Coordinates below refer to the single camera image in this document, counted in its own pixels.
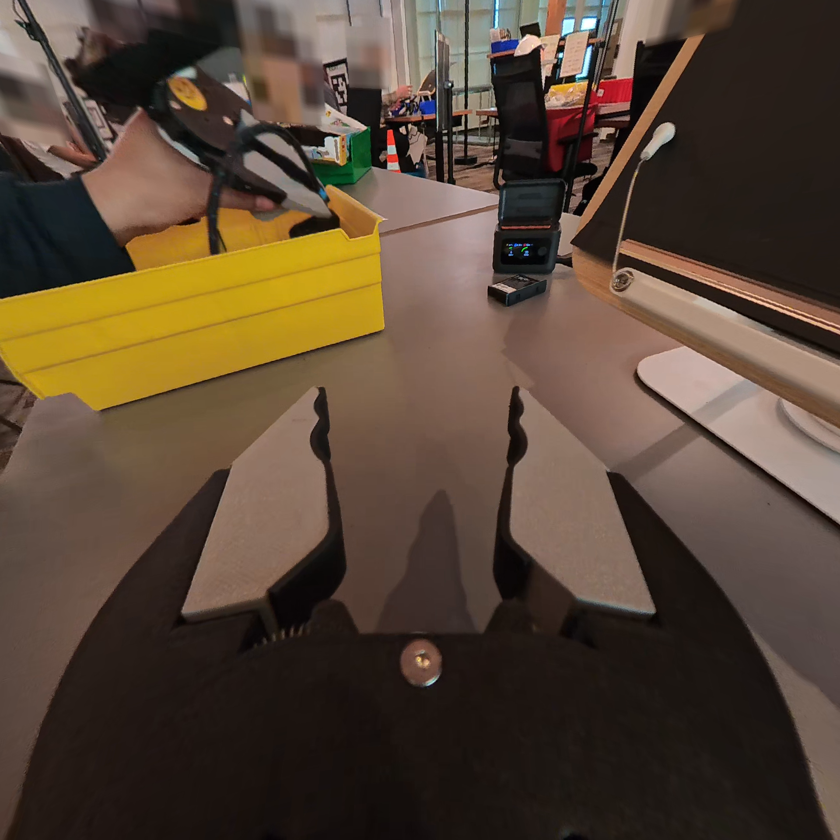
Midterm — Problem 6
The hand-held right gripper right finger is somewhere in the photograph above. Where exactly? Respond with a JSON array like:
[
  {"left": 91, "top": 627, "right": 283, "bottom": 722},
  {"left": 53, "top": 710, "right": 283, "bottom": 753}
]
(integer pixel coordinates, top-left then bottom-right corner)
[{"left": 492, "top": 386, "right": 658, "bottom": 636}]

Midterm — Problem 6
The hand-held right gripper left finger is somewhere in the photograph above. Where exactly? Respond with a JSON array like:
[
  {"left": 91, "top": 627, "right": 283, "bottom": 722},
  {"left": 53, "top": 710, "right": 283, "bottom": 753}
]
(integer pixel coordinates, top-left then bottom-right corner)
[{"left": 180, "top": 386, "right": 349, "bottom": 632}]

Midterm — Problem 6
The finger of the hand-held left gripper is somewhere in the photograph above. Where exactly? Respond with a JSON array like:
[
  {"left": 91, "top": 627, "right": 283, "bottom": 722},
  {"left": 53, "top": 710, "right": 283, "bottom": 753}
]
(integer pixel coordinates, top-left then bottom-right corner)
[
  {"left": 159, "top": 128, "right": 290, "bottom": 206},
  {"left": 228, "top": 110, "right": 333, "bottom": 219}
]

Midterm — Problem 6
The hdmi cable with green plugs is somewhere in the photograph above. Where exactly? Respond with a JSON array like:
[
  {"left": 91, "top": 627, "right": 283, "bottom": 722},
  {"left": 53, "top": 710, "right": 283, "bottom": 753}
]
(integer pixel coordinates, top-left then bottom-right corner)
[{"left": 205, "top": 120, "right": 330, "bottom": 258}]

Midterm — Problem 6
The black hdmi adapter hub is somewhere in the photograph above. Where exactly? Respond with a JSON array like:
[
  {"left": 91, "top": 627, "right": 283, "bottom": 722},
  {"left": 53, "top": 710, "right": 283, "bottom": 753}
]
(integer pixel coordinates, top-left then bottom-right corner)
[{"left": 287, "top": 209, "right": 343, "bottom": 239}]

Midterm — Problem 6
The yellow plastic bin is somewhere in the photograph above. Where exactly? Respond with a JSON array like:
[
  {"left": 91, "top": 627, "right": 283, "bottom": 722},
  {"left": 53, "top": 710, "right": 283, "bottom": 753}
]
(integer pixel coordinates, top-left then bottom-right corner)
[{"left": 0, "top": 184, "right": 386, "bottom": 412}]

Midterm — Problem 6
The person's left forearm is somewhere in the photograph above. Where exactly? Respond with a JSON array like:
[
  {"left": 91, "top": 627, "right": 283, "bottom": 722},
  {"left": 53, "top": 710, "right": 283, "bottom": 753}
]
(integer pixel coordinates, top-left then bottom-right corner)
[{"left": 0, "top": 174, "right": 137, "bottom": 299}]

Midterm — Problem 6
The person's left hand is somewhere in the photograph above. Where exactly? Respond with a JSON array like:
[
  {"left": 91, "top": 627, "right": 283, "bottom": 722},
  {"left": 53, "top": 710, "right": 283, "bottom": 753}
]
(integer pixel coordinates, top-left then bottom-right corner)
[{"left": 82, "top": 112, "right": 280, "bottom": 248}]

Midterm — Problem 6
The green plastic bin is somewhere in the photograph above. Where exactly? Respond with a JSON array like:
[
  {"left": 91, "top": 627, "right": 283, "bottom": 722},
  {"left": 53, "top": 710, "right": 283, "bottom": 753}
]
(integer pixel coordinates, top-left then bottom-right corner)
[{"left": 307, "top": 126, "right": 373, "bottom": 186}]

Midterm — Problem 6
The small marker sign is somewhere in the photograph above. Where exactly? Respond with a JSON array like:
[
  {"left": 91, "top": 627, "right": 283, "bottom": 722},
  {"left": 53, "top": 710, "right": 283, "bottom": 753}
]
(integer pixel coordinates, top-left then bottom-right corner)
[{"left": 323, "top": 58, "right": 350, "bottom": 114}]

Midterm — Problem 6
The black tripod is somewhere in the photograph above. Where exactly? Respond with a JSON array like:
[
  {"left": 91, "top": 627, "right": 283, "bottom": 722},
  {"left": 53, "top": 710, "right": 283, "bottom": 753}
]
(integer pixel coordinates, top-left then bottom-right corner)
[{"left": 14, "top": 0, "right": 109, "bottom": 161}]

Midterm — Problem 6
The white board stand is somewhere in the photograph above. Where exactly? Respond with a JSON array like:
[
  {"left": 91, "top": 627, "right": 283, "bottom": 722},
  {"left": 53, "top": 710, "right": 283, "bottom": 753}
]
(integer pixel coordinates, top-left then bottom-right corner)
[{"left": 610, "top": 266, "right": 840, "bottom": 526}]

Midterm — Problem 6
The tall black office chair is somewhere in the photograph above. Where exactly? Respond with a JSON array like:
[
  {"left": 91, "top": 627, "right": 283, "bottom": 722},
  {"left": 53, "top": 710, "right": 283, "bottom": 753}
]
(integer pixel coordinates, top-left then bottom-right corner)
[{"left": 491, "top": 45, "right": 599, "bottom": 193}]

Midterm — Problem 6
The small black battery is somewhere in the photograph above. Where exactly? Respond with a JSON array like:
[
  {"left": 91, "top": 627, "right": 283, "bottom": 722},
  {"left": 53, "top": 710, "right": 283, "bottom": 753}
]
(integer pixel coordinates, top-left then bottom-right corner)
[{"left": 487, "top": 273, "right": 548, "bottom": 308}]

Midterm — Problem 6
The black charger case with screen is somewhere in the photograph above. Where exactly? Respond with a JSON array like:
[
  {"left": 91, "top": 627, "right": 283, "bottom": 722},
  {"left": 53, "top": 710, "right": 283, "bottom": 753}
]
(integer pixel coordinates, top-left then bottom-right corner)
[{"left": 492, "top": 178, "right": 567, "bottom": 274}]

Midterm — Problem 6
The table with red cloth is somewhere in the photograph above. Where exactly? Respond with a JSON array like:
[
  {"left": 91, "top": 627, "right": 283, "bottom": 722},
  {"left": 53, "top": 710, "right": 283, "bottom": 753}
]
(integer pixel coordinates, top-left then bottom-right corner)
[{"left": 545, "top": 77, "right": 634, "bottom": 173}]

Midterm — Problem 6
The white peg with wire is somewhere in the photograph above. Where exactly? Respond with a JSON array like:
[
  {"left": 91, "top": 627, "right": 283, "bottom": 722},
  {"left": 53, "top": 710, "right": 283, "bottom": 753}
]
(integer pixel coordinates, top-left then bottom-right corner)
[{"left": 612, "top": 121, "right": 677, "bottom": 290}]

